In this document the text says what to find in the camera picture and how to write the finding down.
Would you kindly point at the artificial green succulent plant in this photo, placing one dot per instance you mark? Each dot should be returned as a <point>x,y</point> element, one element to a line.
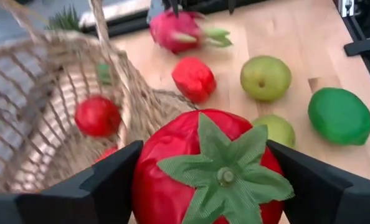
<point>65,20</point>

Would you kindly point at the red apple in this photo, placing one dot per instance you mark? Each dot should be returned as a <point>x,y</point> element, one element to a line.
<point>97,115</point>

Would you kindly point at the red tomato with green calyx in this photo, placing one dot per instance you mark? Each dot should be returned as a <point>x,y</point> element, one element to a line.
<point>172,193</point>

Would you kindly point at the green pear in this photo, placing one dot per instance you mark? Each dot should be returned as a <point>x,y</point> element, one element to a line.
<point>277,130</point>
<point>265,77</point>

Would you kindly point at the pink dragon fruit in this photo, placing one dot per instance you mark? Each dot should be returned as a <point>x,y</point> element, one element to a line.
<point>175,31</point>

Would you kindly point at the red bell pepper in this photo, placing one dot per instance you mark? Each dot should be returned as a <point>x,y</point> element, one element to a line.
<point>194,79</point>

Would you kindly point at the large green lime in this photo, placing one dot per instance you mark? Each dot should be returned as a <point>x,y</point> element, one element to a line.
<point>340,116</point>

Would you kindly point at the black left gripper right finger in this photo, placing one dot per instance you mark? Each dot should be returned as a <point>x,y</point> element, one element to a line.
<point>306,186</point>

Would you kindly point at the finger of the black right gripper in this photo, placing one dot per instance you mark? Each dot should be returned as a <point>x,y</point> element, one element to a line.
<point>174,6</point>
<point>232,5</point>

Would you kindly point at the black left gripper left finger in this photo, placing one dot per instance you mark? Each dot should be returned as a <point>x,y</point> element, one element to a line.
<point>116,186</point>

